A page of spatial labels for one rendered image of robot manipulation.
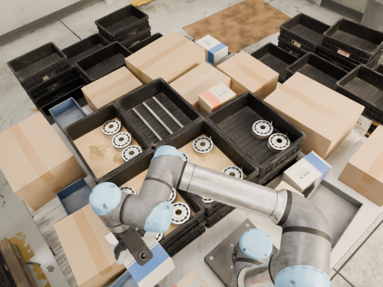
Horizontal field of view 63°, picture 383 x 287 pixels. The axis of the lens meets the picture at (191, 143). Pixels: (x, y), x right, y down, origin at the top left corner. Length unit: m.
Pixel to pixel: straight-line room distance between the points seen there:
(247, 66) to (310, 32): 1.31
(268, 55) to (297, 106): 1.38
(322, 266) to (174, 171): 0.40
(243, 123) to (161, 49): 0.73
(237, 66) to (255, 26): 1.94
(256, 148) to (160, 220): 0.94
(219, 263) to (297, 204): 0.66
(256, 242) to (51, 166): 0.99
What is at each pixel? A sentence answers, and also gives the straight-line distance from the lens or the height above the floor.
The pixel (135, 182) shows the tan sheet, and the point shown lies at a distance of 1.51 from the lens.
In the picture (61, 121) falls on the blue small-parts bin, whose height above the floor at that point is 0.77.
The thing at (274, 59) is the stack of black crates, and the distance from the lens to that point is 2.98.
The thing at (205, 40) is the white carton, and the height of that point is 0.79.
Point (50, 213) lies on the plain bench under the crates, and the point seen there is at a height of 0.70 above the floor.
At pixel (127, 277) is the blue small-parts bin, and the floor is 0.71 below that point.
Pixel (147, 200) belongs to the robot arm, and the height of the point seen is 1.44.
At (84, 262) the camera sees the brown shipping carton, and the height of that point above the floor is 0.86.
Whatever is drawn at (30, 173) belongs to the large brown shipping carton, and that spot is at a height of 0.90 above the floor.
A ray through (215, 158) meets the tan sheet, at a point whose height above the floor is 0.83.
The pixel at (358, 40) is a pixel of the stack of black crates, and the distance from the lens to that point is 2.96.
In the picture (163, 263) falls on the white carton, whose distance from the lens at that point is 1.02.
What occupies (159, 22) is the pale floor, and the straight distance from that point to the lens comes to 4.04.
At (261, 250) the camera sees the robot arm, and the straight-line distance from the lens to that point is 1.19.
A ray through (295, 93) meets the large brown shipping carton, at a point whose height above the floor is 0.90.
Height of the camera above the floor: 2.10
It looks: 53 degrees down
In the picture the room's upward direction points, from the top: 7 degrees counter-clockwise
